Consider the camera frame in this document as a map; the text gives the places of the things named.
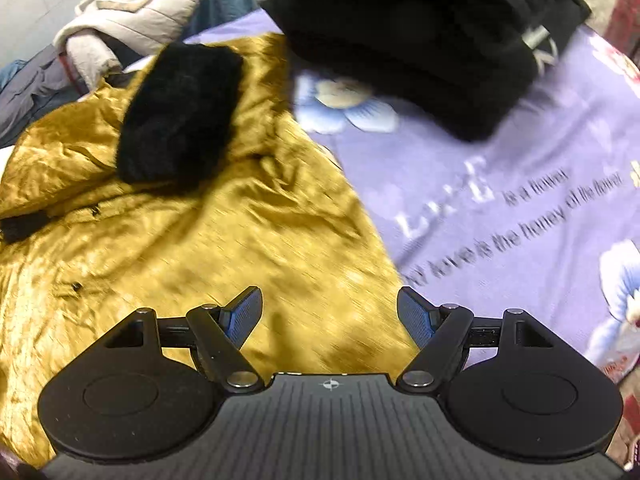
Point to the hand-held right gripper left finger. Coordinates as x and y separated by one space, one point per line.
245 316

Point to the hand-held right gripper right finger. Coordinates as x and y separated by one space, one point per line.
415 317

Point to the mustard satin coat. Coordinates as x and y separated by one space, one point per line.
200 240

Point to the purple floral printed bed sheet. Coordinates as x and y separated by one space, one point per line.
500 160

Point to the black fleece garment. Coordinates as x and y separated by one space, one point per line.
400 35

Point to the grey-blue jacket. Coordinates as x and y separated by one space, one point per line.
30 102

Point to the dark teal garment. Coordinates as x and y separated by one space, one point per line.
225 0

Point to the beige puffer jacket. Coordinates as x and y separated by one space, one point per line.
140 10

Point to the teal jacket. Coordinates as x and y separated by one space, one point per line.
7 74

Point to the red patterned cloth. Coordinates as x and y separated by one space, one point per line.
620 15

